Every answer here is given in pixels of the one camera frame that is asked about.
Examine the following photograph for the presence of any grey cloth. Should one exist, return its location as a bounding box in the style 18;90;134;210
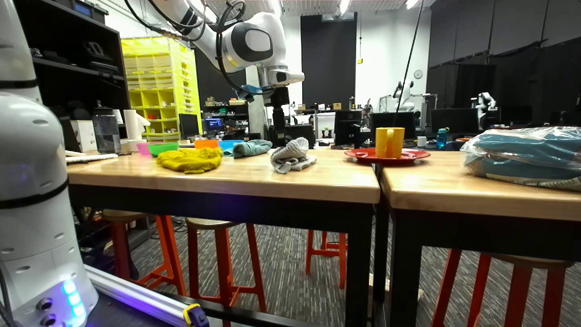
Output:
270;138;318;174

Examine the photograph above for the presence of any teal cloth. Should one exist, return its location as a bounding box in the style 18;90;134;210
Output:
232;139;273;159

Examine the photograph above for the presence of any yellow cloth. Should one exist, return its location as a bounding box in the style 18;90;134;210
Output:
156;147;223;175

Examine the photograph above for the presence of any blue bowl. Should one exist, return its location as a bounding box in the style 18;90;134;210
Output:
218;139;246;155

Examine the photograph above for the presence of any row of monitors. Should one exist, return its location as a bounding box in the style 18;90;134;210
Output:
334;109;417;147

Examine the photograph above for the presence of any small monitor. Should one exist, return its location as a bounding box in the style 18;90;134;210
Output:
178;113;201;138

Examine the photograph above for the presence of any red plate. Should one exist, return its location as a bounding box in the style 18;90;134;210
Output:
344;148;431;164

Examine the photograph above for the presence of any yellow mug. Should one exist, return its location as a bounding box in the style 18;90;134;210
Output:
375;127;405;159

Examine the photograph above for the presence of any yellow bin rack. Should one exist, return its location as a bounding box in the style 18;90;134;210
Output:
120;36;203;143

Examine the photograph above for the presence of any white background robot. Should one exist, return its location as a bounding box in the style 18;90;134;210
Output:
471;92;498;129
391;80;416;112

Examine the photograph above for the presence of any green bowl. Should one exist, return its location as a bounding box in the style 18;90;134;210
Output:
148;143;180;158

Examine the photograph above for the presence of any black pole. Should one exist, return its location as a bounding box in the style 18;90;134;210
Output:
392;0;425;128

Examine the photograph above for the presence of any paper towel roll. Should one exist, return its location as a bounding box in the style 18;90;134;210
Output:
123;109;151;142

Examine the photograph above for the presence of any orange stool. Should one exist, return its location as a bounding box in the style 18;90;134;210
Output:
185;218;267;327
305;229;348;290
101;209;187;297
430;248;575;327

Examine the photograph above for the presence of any clear water pitcher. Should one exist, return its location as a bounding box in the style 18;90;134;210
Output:
92;106;122;154

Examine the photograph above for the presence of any white paper pad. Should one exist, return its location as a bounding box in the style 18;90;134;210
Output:
65;153;119;164

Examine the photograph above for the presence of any white box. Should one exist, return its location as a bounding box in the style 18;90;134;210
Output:
70;120;98;154

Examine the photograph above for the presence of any black shelf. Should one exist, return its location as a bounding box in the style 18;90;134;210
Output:
14;0;133;153

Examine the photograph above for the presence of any yellow and blue clamp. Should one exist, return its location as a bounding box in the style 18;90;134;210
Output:
182;303;211;327

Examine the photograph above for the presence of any plastic bag of blue cloths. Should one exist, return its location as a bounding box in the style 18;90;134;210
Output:
460;126;581;192

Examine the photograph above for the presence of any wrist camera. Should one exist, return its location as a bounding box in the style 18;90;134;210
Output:
236;86;269;103

